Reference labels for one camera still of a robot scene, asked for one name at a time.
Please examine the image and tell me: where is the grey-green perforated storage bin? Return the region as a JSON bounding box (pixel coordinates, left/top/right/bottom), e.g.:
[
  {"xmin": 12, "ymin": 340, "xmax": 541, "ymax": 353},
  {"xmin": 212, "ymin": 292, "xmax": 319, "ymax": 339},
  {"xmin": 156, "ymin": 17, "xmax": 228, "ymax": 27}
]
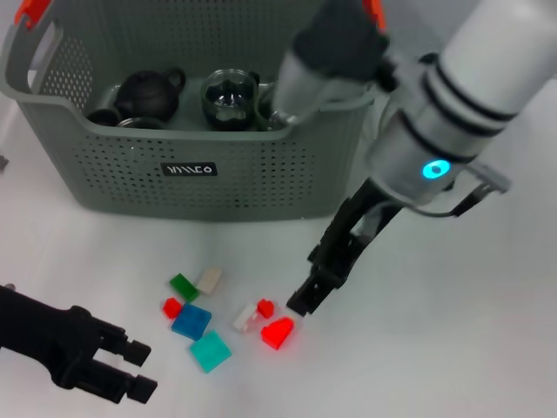
[{"xmin": 0, "ymin": 0, "xmax": 387, "ymax": 223}]

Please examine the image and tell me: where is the teal square toy brick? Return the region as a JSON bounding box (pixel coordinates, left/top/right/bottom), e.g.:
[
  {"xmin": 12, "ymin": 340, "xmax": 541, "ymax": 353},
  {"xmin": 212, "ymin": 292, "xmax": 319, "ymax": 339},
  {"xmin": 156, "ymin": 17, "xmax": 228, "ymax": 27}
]
[{"xmin": 188, "ymin": 329, "xmax": 232, "ymax": 374}]

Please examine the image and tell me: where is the green flat toy brick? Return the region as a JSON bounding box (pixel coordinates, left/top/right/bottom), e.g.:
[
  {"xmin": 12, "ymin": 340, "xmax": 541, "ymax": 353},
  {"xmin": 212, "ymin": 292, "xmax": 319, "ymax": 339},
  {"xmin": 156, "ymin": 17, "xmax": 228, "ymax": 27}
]
[{"xmin": 168, "ymin": 273, "xmax": 201, "ymax": 304}]

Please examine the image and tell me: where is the blue toy brick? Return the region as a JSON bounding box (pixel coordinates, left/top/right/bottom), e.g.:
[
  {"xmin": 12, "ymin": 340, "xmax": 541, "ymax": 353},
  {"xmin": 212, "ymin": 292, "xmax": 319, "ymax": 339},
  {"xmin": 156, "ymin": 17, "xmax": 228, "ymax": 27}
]
[{"xmin": 171, "ymin": 302, "xmax": 214, "ymax": 341}]

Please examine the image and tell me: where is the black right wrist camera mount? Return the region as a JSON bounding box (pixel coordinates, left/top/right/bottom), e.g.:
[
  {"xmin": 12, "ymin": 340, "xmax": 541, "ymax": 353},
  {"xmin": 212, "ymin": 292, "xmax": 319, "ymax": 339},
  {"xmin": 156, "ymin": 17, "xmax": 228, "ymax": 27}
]
[{"xmin": 272, "ymin": 0, "xmax": 392, "ymax": 128}]

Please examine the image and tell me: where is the small black clay cup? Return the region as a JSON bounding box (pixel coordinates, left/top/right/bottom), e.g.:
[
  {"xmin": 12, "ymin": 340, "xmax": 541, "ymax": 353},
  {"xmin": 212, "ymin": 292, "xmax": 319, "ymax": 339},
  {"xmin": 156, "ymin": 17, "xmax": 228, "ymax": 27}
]
[{"xmin": 85, "ymin": 108, "xmax": 123, "ymax": 128}]

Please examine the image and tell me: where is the bright red sloped brick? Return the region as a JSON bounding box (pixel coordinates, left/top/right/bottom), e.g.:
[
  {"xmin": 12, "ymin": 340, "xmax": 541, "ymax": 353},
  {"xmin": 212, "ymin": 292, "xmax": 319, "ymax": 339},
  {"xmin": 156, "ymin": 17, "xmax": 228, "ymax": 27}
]
[{"xmin": 260, "ymin": 316, "xmax": 296, "ymax": 350}]

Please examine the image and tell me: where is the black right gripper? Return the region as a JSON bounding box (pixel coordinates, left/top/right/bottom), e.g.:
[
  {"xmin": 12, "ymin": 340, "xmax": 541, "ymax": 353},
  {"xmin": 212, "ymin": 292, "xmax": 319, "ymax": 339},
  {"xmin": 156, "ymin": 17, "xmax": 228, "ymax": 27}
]
[{"xmin": 285, "ymin": 177, "xmax": 400, "ymax": 318}]

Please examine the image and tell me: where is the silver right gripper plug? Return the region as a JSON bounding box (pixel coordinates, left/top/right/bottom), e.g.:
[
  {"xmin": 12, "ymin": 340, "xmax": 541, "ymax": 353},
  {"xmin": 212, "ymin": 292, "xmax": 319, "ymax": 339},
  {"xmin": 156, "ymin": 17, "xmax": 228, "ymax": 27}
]
[{"xmin": 473, "ymin": 166, "xmax": 511, "ymax": 193}]

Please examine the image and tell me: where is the black clay teapot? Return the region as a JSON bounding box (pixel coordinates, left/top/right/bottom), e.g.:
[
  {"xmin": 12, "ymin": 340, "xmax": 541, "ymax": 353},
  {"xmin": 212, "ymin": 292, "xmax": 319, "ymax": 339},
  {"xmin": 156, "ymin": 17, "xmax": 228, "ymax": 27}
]
[{"xmin": 113, "ymin": 67, "xmax": 187, "ymax": 125}]

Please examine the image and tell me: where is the white toy brick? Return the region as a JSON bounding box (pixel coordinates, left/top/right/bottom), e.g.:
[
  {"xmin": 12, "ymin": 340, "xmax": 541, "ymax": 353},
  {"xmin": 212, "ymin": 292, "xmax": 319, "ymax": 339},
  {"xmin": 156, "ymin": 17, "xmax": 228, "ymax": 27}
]
[
  {"xmin": 232, "ymin": 303, "xmax": 259, "ymax": 334},
  {"xmin": 195, "ymin": 266, "xmax": 225, "ymax": 297}
]

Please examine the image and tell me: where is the glass teacup with black holder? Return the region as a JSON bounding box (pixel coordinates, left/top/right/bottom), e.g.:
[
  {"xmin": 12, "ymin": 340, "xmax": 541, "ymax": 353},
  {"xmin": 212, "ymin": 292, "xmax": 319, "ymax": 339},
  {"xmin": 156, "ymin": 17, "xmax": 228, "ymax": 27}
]
[
  {"xmin": 257, "ymin": 80, "xmax": 288, "ymax": 131},
  {"xmin": 116, "ymin": 116, "xmax": 169, "ymax": 130},
  {"xmin": 199, "ymin": 68, "xmax": 261, "ymax": 131}
]

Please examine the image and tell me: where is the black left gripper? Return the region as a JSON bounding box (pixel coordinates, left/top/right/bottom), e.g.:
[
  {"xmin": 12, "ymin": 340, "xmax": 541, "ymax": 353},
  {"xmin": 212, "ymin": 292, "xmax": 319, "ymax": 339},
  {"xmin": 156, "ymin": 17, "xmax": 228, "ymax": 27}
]
[{"xmin": 0, "ymin": 285, "xmax": 158, "ymax": 407}]

